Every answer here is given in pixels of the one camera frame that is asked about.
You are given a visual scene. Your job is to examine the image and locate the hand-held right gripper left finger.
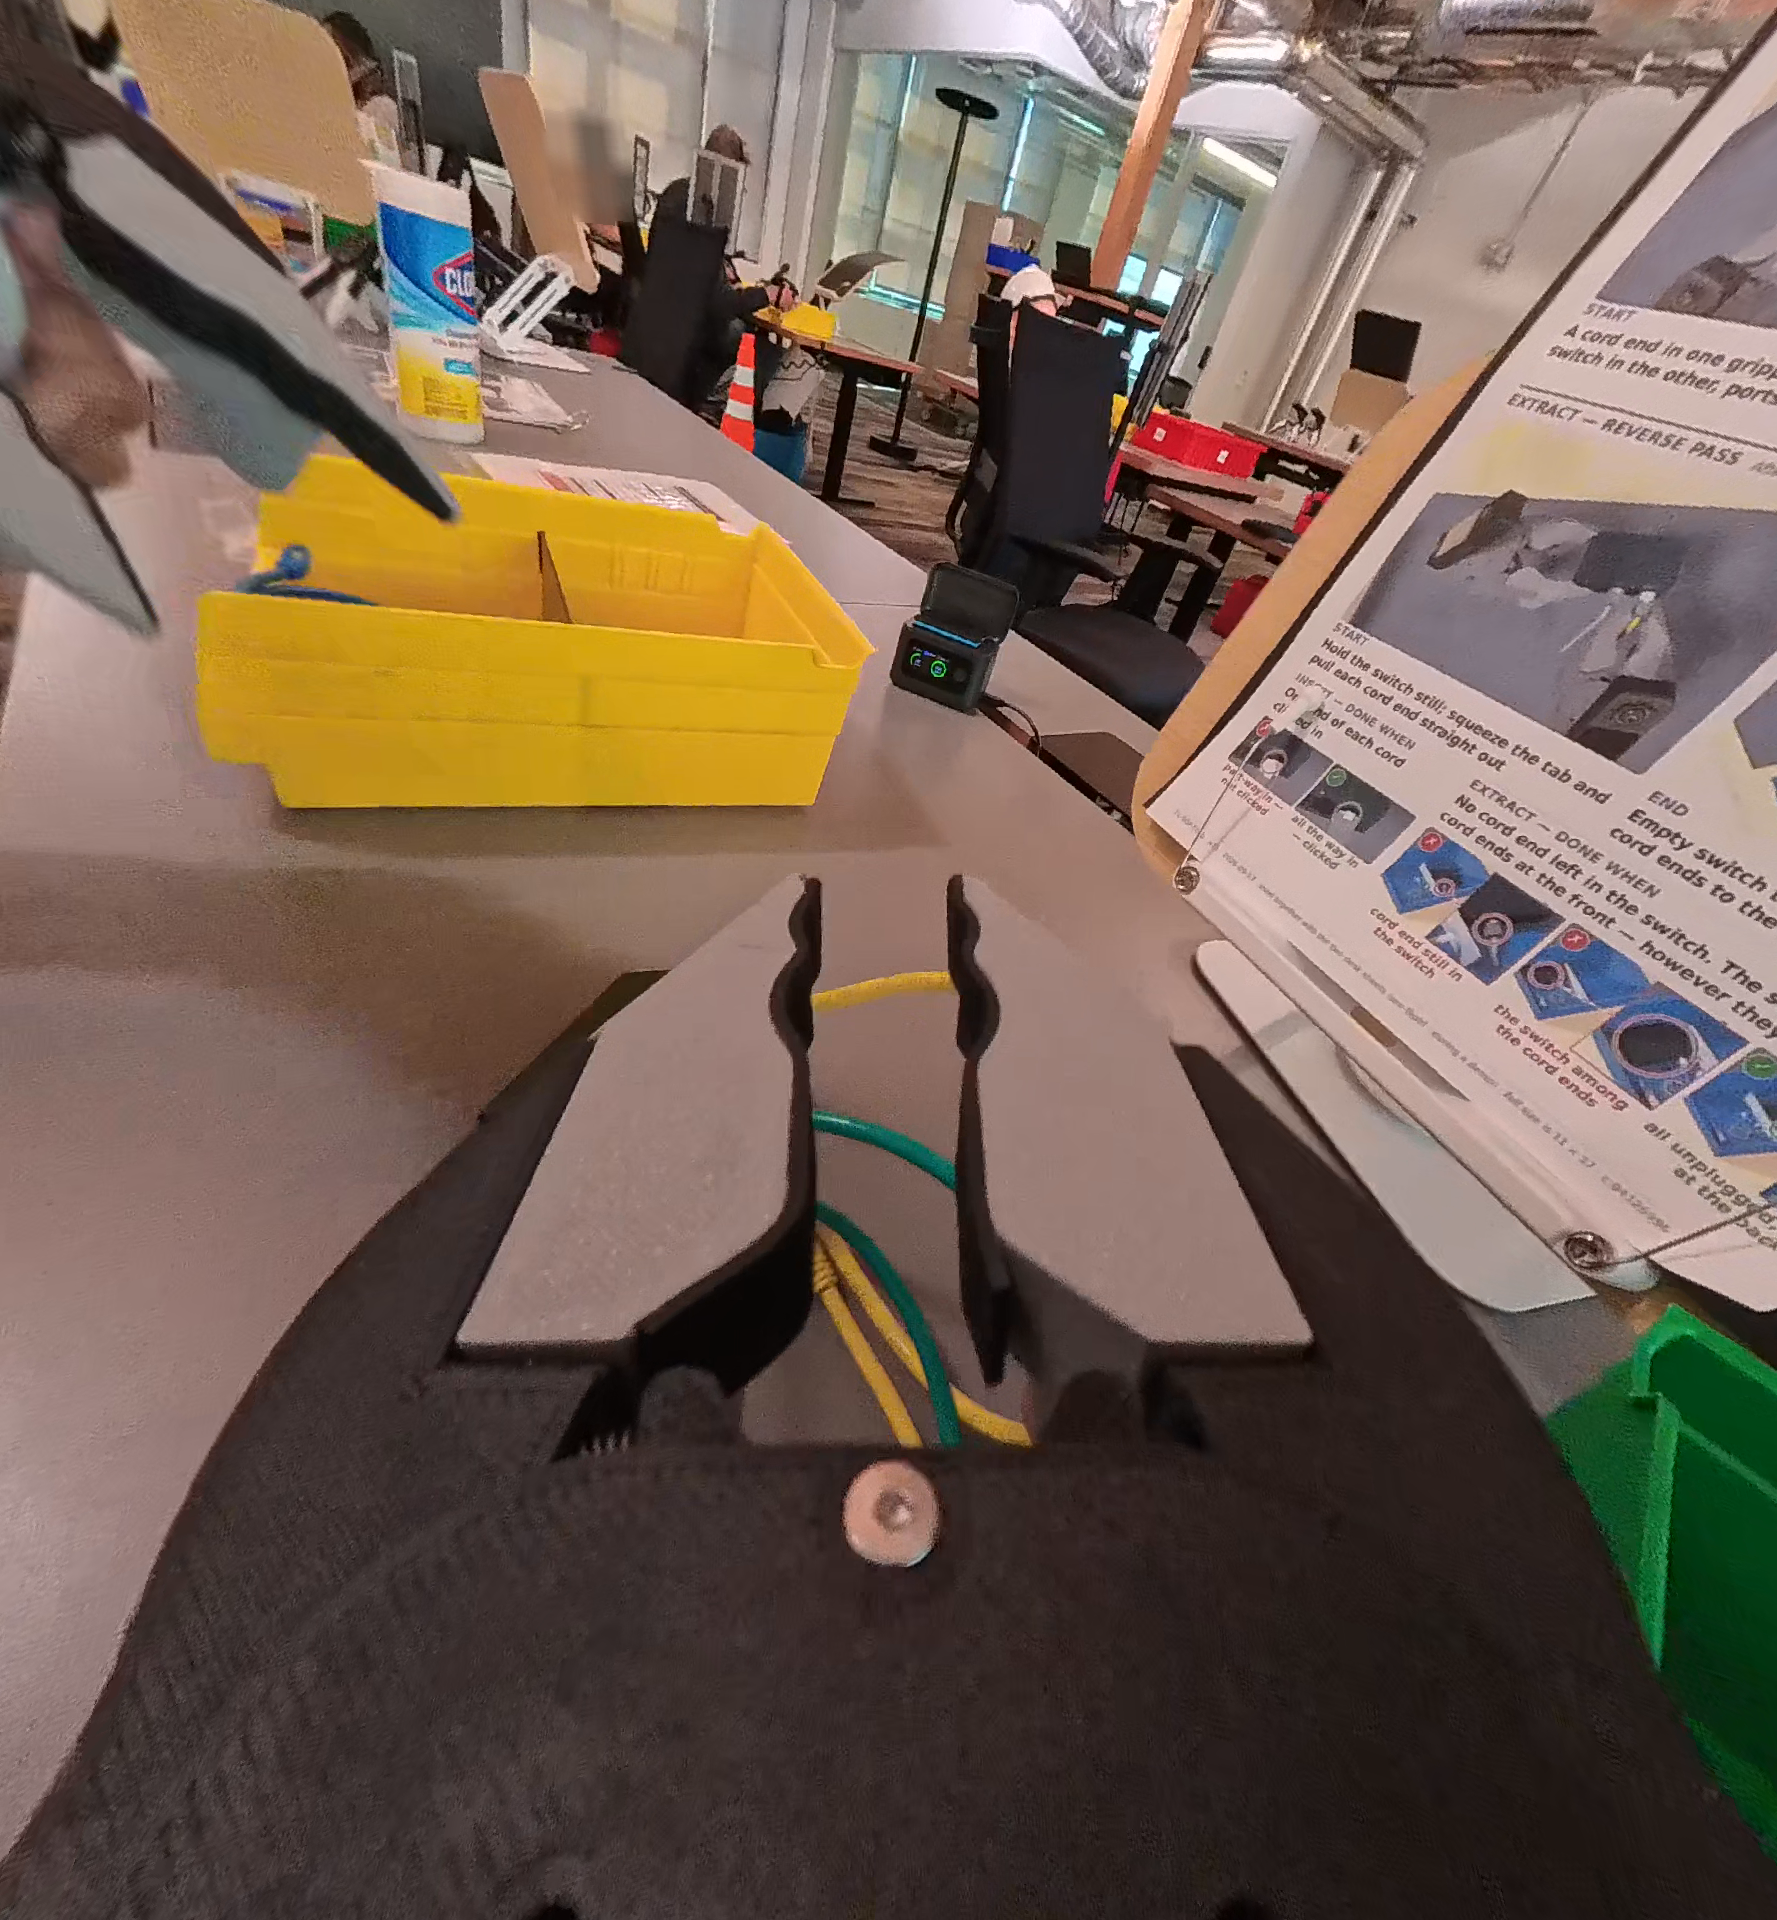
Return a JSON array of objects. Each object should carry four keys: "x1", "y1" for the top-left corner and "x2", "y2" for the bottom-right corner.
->
[{"x1": 454, "y1": 874, "x2": 827, "y2": 1400}]

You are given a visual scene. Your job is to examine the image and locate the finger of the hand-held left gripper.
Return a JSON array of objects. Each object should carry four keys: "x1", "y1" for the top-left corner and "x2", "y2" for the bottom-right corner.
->
[
  {"x1": 0, "y1": 269, "x2": 163, "y2": 634},
  {"x1": 56, "y1": 121, "x2": 461, "y2": 526}
]

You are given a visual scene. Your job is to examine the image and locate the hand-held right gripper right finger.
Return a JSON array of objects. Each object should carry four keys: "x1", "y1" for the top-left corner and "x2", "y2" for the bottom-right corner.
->
[{"x1": 946, "y1": 874, "x2": 1316, "y2": 1388}]

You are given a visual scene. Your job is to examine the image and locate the green ethernet cable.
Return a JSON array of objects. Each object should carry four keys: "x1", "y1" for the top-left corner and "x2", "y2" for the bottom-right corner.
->
[{"x1": 809, "y1": 1105, "x2": 969, "y2": 1451}]

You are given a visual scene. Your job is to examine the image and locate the blue ethernet cable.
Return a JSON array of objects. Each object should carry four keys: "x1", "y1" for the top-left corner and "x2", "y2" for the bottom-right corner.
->
[{"x1": 231, "y1": 545, "x2": 374, "y2": 608}]

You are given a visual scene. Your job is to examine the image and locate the yellow ethernet cable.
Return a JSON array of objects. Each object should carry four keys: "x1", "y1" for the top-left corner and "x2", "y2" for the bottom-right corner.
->
[{"x1": 809, "y1": 971, "x2": 1040, "y2": 1451}]

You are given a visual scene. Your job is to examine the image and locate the yellow plastic bin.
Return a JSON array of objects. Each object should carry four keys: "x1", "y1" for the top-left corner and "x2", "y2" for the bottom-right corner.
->
[{"x1": 199, "y1": 453, "x2": 875, "y2": 809}]

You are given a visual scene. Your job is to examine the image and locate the person's left hand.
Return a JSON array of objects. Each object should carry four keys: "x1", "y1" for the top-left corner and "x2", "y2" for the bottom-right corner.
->
[{"x1": 0, "y1": 200, "x2": 159, "y2": 491}]

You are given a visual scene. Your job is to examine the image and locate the wipes canister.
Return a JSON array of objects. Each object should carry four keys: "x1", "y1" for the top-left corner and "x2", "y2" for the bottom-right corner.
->
[{"x1": 370, "y1": 162, "x2": 490, "y2": 444}]

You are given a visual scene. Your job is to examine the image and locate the tan divider board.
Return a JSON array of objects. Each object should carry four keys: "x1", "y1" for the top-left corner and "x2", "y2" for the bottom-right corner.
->
[
  {"x1": 475, "y1": 67, "x2": 601, "y2": 297},
  {"x1": 108, "y1": 0, "x2": 381, "y2": 226}
]

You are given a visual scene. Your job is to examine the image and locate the white poster stand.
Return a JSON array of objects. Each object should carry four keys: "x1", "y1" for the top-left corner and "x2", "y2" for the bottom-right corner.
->
[{"x1": 1195, "y1": 939, "x2": 1597, "y2": 1318}]

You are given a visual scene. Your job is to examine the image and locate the white laptop stand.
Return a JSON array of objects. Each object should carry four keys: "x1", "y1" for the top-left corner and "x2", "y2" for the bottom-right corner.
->
[{"x1": 480, "y1": 254, "x2": 601, "y2": 365}]

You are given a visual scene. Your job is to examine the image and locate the printed papers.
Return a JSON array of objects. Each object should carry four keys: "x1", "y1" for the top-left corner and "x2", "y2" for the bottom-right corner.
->
[{"x1": 471, "y1": 453, "x2": 762, "y2": 540}]

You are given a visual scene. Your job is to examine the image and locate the black charging case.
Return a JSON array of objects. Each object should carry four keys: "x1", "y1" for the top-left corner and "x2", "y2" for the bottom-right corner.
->
[{"x1": 887, "y1": 565, "x2": 1022, "y2": 717}]

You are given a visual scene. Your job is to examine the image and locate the tan backing board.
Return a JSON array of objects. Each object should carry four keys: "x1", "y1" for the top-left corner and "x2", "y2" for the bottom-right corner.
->
[{"x1": 1131, "y1": 358, "x2": 1493, "y2": 886}]

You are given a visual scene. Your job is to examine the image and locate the printed instruction poster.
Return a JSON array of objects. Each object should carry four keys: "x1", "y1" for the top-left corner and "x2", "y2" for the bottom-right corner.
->
[{"x1": 1146, "y1": 0, "x2": 1777, "y2": 1310}]

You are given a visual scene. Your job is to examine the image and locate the green plastic bin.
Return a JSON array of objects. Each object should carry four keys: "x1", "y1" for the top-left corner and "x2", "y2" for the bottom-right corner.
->
[{"x1": 1545, "y1": 1303, "x2": 1777, "y2": 1920}]

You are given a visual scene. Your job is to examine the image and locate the black office chair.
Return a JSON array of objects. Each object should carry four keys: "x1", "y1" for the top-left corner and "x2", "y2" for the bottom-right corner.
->
[{"x1": 948, "y1": 297, "x2": 1208, "y2": 725}]

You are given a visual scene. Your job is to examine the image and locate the red plastic bin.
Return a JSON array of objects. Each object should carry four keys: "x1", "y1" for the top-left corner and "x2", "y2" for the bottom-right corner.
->
[{"x1": 1130, "y1": 414, "x2": 1265, "y2": 481}]

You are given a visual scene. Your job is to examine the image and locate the black floor lamp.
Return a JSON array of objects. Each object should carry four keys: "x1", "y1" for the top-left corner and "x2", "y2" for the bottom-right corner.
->
[{"x1": 870, "y1": 89, "x2": 1001, "y2": 460}]

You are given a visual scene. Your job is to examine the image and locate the wooden post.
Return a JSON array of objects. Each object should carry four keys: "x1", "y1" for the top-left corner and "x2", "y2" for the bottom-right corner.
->
[{"x1": 1090, "y1": 0, "x2": 1223, "y2": 289}]

